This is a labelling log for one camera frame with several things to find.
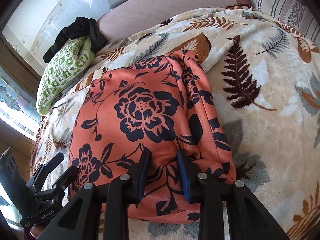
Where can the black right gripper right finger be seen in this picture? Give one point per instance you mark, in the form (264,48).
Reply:
(222,205)

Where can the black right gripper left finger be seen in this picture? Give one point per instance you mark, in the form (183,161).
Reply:
(80,218)

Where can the orange black floral garment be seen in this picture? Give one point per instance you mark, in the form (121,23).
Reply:
(160,105)

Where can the cream leaf pattern blanket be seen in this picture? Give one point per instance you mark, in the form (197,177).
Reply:
(265,79)

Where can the green white patterned cloth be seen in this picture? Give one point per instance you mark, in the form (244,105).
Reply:
(66,65)

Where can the pink quilted bolster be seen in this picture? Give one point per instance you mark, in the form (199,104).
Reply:
(134,16)

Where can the striped floral bedsheet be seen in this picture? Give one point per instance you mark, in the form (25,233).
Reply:
(294,13)

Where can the wooden window frame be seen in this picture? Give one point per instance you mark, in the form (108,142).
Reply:
(19,117)

